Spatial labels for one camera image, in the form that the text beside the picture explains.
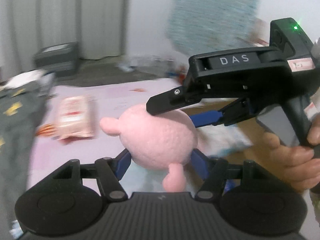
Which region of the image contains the pink plush toy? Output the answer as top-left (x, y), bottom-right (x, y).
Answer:
top-left (100, 103), bottom-right (198, 192)

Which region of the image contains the person right hand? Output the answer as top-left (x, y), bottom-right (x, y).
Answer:
top-left (263, 118), bottom-right (320, 194)

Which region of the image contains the white plastic shopping bag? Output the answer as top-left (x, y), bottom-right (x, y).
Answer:
top-left (197, 125), bottom-right (253, 157)

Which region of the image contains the brown cardboard box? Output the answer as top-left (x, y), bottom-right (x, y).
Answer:
top-left (184, 100), bottom-right (283, 170)

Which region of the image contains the red wet wipes pack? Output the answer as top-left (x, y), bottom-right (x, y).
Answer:
top-left (55, 95), bottom-right (95, 140)

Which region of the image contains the blue floral hanging cloth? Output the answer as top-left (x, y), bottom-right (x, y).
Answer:
top-left (167, 0), bottom-right (258, 56)

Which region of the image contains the grey curtain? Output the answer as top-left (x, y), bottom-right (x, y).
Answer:
top-left (1, 0), bottom-right (127, 79)

